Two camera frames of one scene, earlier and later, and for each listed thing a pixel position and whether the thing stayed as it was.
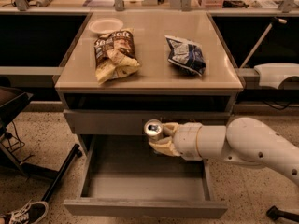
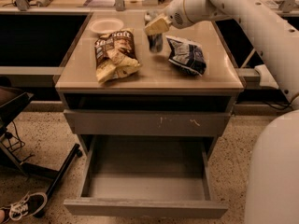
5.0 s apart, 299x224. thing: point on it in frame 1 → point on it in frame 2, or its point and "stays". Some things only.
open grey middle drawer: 125,177 stays
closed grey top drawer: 102,121 stays
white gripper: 186,140 → 175,13
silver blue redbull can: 153,130 → 155,42
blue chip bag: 186,55 stays
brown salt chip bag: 115,55 stays
